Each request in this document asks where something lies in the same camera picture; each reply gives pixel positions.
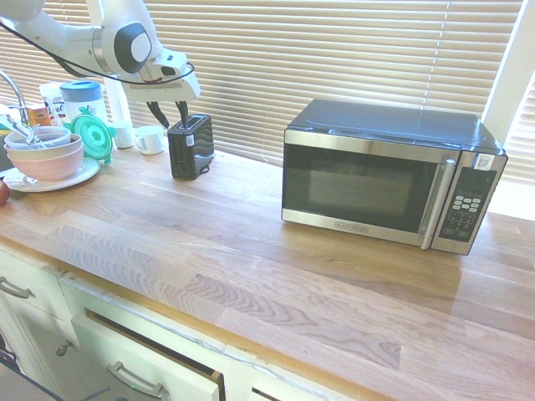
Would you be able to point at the wide beige window blinds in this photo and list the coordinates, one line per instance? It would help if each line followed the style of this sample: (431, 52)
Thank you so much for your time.
(313, 54)

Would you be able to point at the clear plastic container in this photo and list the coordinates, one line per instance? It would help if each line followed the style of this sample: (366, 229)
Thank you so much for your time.
(52, 135)

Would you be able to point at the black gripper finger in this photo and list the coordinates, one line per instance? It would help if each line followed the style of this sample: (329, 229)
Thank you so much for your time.
(159, 115)
(183, 113)

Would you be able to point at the white ceramic plate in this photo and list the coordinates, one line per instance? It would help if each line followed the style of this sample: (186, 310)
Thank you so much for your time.
(79, 175)

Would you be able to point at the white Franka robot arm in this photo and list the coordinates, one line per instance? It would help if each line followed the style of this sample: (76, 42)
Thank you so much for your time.
(79, 39)

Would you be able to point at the white window frame post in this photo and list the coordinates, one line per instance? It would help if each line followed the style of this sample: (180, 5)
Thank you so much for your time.
(507, 62)

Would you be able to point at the blue-lidded wipes canister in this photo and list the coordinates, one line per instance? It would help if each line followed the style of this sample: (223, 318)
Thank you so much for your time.
(81, 100)

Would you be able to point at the pink bowl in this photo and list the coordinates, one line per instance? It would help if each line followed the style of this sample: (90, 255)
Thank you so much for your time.
(46, 169)

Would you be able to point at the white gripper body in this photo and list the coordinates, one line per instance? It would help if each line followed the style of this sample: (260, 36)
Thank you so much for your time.
(167, 89)

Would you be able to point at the metal utensil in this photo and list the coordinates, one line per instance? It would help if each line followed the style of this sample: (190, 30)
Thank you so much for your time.
(18, 127)

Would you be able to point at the small orange box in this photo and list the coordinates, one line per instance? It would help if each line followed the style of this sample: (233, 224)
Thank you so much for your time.
(38, 115)

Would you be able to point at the small white cup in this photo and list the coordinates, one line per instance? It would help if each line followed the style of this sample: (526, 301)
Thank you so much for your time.
(123, 135)

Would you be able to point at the white-lidded Lysol wipes canister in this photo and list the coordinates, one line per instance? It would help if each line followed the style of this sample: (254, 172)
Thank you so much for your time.
(52, 102)

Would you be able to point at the narrow beige window blinds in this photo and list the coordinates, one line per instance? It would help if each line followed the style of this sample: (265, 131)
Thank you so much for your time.
(522, 138)

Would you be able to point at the chrome kitchen faucet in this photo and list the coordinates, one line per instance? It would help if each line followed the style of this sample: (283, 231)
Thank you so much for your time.
(14, 89)

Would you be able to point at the red round fruit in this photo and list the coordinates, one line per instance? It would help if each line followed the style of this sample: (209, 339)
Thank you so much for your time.
(3, 193)

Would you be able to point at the green plastic container lid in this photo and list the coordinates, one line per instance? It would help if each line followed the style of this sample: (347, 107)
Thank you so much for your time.
(94, 135)

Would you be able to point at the white open drawer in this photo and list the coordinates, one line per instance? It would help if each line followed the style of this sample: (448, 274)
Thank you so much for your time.
(138, 355)

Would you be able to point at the black stainless steel microwave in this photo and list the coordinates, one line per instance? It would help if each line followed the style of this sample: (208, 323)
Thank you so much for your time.
(376, 179)

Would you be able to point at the black two-slot toaster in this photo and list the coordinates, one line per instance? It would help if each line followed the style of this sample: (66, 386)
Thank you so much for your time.
(190, 148)

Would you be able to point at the round metal cabinet knob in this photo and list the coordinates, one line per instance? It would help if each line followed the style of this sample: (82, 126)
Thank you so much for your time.
(64, 348)

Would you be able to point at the beige bowl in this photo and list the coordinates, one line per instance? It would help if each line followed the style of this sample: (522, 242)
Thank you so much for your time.
(62, 148)

